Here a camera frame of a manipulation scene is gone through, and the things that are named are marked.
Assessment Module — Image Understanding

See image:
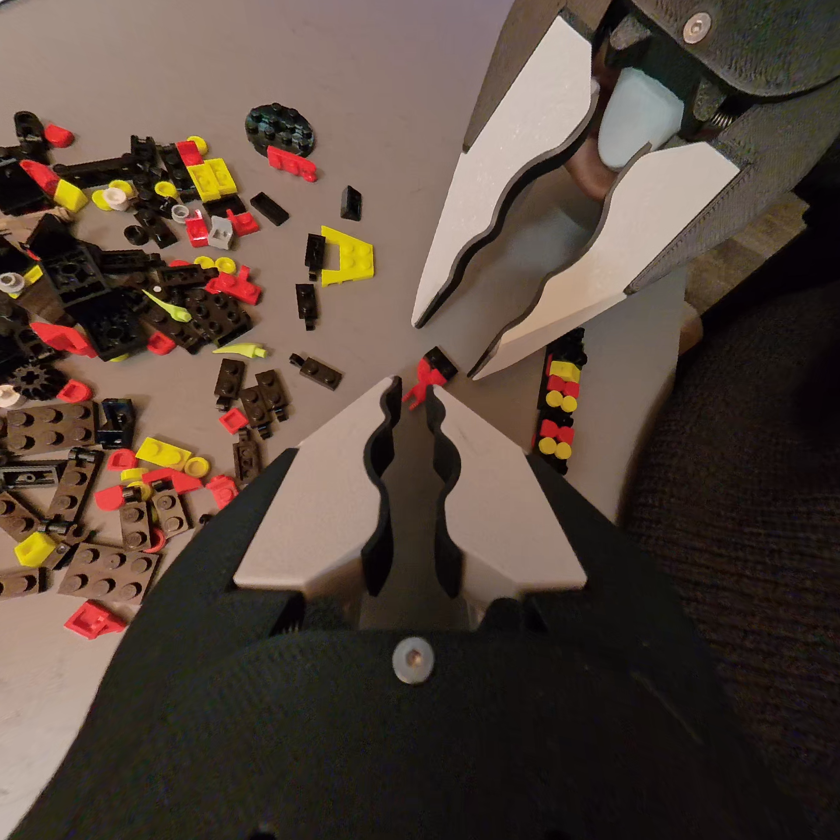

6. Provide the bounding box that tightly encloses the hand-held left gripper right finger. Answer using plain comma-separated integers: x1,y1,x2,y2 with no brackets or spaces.
425,385,588,624

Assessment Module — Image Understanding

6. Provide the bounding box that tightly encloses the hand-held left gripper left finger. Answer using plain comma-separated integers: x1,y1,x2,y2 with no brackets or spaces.
233,375,404,618

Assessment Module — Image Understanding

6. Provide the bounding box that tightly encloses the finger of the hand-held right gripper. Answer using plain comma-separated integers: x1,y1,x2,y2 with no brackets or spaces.
411,13,603,330
466,140,742,382

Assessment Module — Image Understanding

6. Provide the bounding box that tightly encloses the red lego clip piece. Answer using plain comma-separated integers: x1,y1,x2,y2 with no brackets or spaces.
266,145,320,184
402,364,447,411

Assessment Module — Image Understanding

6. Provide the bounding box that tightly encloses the pile of lego pieces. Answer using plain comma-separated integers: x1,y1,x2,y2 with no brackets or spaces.
0,110,345,641

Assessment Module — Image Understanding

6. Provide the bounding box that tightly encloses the black red yellow lego assembly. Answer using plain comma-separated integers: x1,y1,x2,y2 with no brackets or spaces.
535,327,588,475

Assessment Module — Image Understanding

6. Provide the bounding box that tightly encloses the yellow lego wedge plate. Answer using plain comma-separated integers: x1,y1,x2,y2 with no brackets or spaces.
319,225,377,289

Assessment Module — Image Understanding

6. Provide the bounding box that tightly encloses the black round lego plate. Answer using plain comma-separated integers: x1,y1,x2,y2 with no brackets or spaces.
245,102,317,158

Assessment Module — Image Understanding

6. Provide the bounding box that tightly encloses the black flat lego tile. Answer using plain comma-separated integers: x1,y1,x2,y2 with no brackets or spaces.
249,191,290,227

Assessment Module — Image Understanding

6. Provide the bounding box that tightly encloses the person's right hand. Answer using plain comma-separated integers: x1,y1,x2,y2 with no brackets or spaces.
564,140,619,201

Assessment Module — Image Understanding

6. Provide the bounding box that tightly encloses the person's black knit sweater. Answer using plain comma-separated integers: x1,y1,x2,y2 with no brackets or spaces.
617,282,840,840

